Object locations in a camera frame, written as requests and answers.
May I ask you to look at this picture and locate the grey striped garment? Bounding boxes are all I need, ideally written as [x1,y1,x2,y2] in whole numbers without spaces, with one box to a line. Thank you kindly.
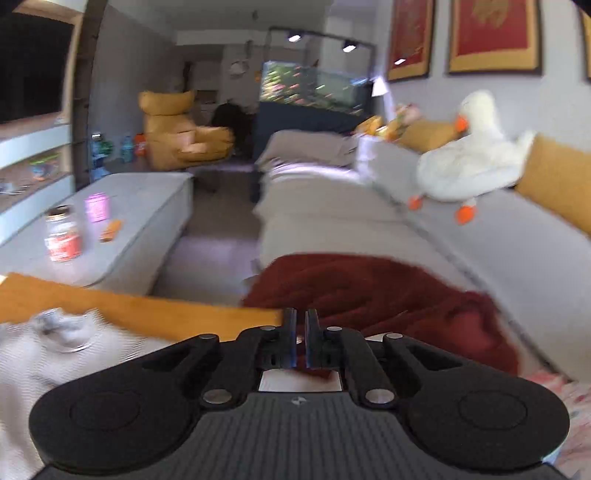
[1,308,170,479]

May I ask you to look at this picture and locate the dark red fleece jacket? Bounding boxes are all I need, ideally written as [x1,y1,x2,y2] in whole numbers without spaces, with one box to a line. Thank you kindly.
[242,253,520,375]

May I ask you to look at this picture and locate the white marble coffee table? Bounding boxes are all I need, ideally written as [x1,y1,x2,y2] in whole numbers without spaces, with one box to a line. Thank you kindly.
[1,173,193,296]

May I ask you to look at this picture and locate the orange snack packet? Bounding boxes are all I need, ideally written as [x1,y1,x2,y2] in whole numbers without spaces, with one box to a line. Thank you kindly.
[99,220,122,243]

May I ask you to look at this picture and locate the beige blanket on sofa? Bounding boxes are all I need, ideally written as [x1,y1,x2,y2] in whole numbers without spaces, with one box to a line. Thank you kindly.
[256,130,359,172]

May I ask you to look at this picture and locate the glass jar red label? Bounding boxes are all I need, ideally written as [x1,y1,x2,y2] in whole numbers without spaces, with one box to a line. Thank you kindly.
[44,205,82,262]

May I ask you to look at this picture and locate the pink small box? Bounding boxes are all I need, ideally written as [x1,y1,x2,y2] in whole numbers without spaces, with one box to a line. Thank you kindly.
[85,193,110,223]

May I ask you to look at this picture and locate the grey sofa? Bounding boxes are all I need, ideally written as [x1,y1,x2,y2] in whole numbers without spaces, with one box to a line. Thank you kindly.
[254,136,590,381]

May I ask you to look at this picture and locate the white goose plush toy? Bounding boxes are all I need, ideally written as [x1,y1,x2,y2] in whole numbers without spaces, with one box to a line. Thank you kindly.
[408,90,536,225]

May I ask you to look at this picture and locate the yellow lounge armchair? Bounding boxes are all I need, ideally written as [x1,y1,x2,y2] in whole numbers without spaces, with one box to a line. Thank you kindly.
[138,91,235,172]

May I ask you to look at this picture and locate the small plush toys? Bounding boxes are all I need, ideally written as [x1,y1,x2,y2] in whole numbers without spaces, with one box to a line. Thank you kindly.
[355,104,422,142]

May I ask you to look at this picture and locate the blue water bottle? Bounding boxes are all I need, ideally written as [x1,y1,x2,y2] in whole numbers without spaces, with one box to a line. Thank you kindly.
[120,135,134,163]

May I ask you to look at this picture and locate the orange bag on floor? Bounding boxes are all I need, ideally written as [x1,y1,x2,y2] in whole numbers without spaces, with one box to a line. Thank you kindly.
[134,133,146,157]

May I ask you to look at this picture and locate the blue robot toy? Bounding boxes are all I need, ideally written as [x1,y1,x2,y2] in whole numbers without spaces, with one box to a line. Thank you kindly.
[89,132,113,182]

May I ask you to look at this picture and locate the fish tank aquarium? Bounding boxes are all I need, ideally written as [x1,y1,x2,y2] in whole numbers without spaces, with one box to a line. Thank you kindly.
[259,61,373,115]

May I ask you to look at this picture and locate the floral patterned cloth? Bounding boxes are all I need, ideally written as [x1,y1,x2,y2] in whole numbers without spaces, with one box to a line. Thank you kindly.
[526,371,591,480]

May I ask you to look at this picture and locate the plastic box of toys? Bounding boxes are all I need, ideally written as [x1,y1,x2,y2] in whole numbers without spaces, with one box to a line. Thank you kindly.
[29,153,59,181]

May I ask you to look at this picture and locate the yellow sofa cushion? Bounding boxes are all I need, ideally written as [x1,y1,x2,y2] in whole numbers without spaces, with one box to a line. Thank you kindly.
[515,134,591,235]

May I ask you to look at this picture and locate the white tv cabinet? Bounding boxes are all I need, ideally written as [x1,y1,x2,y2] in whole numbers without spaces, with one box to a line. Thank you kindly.
[1,1,87,243]

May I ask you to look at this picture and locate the black television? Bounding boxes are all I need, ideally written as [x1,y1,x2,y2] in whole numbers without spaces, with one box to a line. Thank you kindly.
[0,12,73,124]

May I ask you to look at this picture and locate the red framed wall picture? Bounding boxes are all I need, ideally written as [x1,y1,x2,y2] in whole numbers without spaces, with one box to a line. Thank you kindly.
[447,0,543,76]

